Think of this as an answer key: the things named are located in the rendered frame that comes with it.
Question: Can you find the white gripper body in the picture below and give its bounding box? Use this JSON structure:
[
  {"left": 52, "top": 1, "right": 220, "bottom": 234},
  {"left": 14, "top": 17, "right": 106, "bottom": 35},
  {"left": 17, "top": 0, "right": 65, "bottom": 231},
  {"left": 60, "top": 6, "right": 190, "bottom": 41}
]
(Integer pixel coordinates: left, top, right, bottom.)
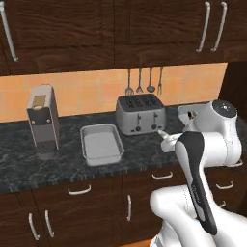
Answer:
[{"left": 156, "top": 129, "right": 181, "bottom": 154}]

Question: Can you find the grey rectangular tupperware container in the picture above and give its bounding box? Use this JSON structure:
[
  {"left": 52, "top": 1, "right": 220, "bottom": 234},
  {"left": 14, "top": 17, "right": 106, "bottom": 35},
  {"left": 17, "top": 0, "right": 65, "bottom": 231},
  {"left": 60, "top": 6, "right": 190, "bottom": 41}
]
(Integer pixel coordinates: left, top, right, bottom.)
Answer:
[{"left": 79, "top": 123, "right": 125, "bottom": 167}]

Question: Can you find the silver four-slot toaster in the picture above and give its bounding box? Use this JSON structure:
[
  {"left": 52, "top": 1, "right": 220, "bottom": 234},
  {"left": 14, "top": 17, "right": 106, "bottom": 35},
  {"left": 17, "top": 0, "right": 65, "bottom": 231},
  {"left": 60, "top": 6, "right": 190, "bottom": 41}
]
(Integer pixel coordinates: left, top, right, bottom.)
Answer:
[{"left": 115, "top": 93, "right": 167, "bottom": 136}]

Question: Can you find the dark wood drawer front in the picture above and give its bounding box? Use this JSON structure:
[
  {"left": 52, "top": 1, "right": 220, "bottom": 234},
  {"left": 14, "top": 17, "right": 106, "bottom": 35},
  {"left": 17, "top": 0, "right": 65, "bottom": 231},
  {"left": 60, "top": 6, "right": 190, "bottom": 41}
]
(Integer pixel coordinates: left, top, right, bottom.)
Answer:
[
  {"left": 206, "top": 167, "right": 247, "bottom": 202},
  {"left": 31, "top": 176, "right": 124, "bottom": 210},
  {"left": 121, "top": 164, "right": 187, "bottom": 196}
]

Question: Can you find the hanging metal ladle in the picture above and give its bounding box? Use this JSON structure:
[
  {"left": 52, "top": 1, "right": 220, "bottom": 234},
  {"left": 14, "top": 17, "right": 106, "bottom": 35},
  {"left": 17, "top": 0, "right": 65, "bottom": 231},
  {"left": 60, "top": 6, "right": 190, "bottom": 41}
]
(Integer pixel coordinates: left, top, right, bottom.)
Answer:
[{"left": 146, "top": 66, "right": 155, "bottom": 94}]

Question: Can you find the hanging metal spatula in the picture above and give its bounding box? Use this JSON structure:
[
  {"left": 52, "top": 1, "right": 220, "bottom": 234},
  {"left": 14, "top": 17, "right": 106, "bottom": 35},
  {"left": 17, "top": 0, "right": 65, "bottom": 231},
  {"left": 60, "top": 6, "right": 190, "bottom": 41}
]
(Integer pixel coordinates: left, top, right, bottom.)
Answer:
[{"left": 136, "top": 67, "right": 145, "bottom": 95}]

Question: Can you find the dark wood base cupboard door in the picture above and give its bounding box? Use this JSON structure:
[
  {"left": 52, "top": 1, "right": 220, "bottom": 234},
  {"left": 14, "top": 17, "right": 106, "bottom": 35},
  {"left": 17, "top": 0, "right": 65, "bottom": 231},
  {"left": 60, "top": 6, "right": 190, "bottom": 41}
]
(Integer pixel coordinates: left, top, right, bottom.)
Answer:
[
  {"left": 122, "top": 189, "right": 162, "bottom": 240},
  {"left": 40, "top": 201, "right": 124, "bottom": 247},
  {"left": 0, "top": 201, "right": 44, "bottom": 247}
]

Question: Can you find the grey coffee machine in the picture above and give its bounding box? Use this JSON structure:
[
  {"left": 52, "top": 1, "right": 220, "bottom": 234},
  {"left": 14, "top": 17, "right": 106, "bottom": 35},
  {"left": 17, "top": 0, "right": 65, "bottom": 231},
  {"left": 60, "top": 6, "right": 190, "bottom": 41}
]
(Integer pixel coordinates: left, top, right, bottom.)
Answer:
[{"left": 26, "top": 84, "right": 61, "bottom": 161}]

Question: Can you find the silver base cupboard handle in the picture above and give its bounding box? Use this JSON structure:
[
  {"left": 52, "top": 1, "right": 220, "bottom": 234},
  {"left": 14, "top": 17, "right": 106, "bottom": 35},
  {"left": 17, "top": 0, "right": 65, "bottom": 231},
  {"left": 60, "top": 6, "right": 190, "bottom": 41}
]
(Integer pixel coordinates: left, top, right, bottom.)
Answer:
[
  {"left": 125, "top": 194, "right": 133, "bottom": 223},
  {"left": 27, "top": 212, "right": 41, "bottom": 242},
  {"left": 43, "top": 209, "right": 56, "bottom": 239}
]

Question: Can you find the dark wood wall cupboard door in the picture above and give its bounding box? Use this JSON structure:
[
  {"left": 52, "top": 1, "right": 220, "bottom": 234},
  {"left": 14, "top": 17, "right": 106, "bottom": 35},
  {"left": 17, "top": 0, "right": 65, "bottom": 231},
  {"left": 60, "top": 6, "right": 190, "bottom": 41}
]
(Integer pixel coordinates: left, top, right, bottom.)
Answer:
[
  {"left": 114, "top": 0, "right": 216, "bottom": 69},
  {"left": 5, "top": 0, "right": 116, "bottom": 75},
  {"left": 213, "top": 0, "right": 247, "bottom": 63}
]

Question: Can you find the silver wall cupboard handle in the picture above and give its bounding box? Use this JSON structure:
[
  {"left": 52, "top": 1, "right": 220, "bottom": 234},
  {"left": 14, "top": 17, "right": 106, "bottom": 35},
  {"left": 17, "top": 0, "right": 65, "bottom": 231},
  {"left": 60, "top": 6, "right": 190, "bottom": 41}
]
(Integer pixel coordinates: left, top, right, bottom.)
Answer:
[
  {"left": 0, "top": 5, "right": 19, "bottom": 63},
  {"left": 210, "top": 1, "right": 228, "bottom": 53},
  {"left": 195, "top": 1, "right": 212, "bottom": 53}
]

